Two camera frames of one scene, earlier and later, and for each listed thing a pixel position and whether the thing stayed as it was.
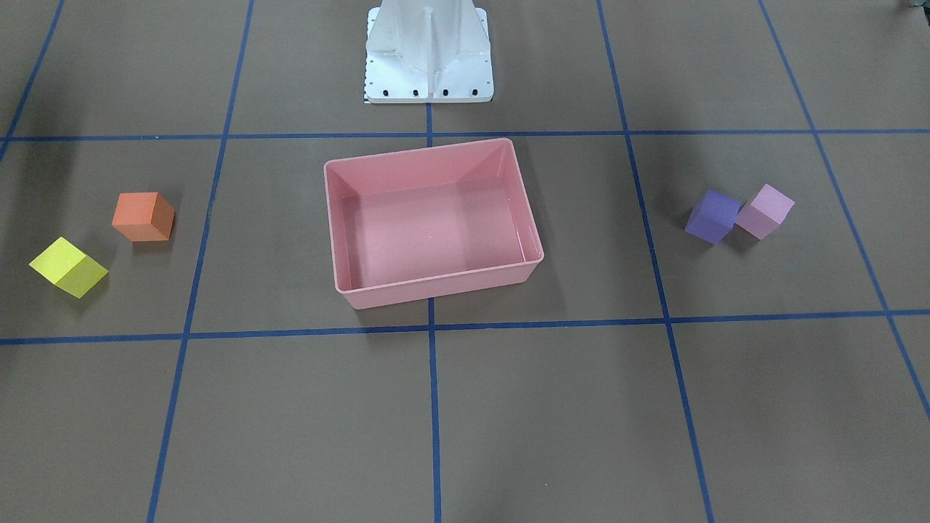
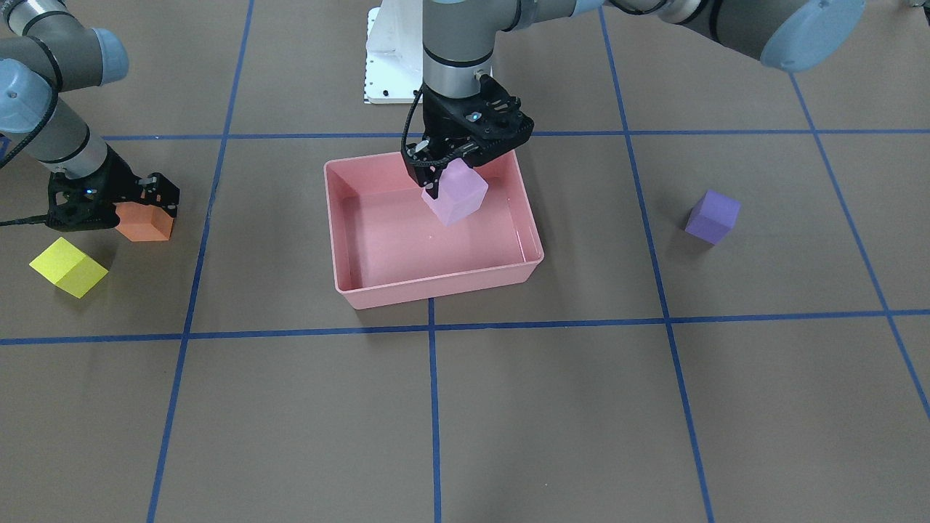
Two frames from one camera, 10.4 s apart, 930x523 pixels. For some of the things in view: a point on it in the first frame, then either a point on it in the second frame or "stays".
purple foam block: x=713 y=216 stays
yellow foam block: x=68 y=267 stays
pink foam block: x=765 y=214 -> x=461 y=192
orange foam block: x=144 y=216 stays
